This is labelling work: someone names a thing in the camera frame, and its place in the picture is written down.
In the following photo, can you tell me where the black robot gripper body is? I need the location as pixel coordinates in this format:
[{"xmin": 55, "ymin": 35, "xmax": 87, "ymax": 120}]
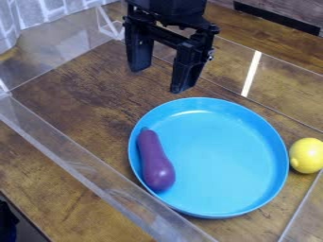
[{"xmin": 124, "ymin": 0, "xmax": 219, "ymax": 61}]

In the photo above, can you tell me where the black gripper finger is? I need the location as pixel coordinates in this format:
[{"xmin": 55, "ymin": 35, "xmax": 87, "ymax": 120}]
[
  {"xmin": 126, "ymin": 21, "xmax": 154, "ymax": 72},
  {"xmin": 171, "ymin": 41, "xmax": 204, "ymax": 94}
]

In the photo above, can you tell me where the blue round plastic tray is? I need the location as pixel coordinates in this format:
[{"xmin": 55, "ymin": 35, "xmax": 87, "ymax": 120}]
[{"xmin": 127, "ymin": 97, "xmax": 288, "ymax": 218}]

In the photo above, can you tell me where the purple toy eggplant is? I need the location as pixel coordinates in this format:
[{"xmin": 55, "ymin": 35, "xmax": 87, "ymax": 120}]
[{"xmin": 136, "ymin": 129, "xmax": 175, "ymax": 191}]

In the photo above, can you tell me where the black bar in background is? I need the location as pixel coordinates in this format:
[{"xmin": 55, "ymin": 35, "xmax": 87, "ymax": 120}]
[{"xmin": 234, "ymin": 0, "xmax": 320, "ymax": 36}]

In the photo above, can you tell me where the yellow toy lemon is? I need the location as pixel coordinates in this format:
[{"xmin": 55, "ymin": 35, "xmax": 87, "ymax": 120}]
[{"xmin": 288, "ymin": 138, "xmax": 323, "ymax": 174}]

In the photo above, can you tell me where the clear acrylic enclosure wall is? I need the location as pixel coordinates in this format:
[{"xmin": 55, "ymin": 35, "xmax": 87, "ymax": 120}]
[{"xmin": 0, "ymin": 3, "xmax": 323, "ymax": 242}]

